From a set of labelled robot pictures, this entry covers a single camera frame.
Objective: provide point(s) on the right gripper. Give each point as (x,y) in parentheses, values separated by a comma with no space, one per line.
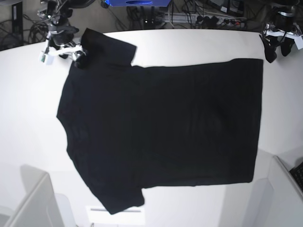
(59,42)

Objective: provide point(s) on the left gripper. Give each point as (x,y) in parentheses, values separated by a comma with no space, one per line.
(280,24)

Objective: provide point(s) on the black T-shirt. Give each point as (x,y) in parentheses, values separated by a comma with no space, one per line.
(131,128)

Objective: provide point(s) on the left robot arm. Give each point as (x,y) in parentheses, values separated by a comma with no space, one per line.
(286,6)

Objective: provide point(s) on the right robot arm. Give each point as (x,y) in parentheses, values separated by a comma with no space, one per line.
(57,12)

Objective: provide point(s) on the blue box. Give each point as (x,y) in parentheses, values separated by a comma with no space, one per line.
(134,3)

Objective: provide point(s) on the white power strip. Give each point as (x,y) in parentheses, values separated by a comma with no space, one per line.
(211,20)

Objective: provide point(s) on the black keyboard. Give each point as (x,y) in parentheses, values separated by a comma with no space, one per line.
(297,174)

